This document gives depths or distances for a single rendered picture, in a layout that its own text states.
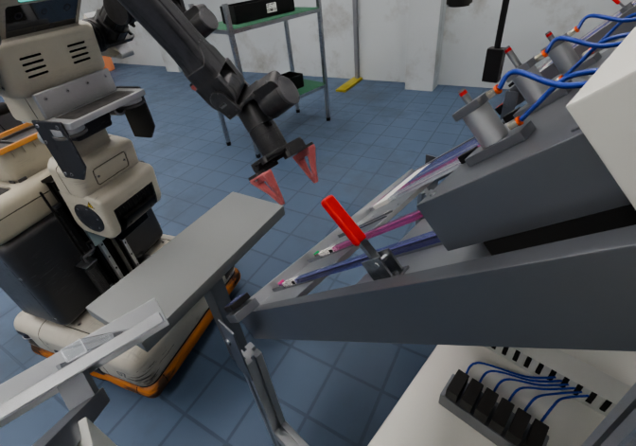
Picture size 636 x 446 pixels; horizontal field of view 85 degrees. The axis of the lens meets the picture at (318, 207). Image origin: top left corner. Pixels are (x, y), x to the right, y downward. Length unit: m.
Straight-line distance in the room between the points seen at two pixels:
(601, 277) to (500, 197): 0.08
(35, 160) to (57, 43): 0.46
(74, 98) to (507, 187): 1.04
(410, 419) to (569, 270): 0.56
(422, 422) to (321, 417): 0.72
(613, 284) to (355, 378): 1.29
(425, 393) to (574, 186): 0.58
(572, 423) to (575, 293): 0.59
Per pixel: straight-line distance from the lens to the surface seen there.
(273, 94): 0.66
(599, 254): 0.22
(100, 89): 1.18
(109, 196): 1.18
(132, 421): 1.63
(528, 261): 0.24
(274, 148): 0.69
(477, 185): 0.27
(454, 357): 0.81
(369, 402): 1.43
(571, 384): 0.82
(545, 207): 0.26
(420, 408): 0.75
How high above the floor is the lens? 1.30
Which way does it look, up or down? 36 degrees down
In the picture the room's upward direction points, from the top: 7 degrees counter-clockwise
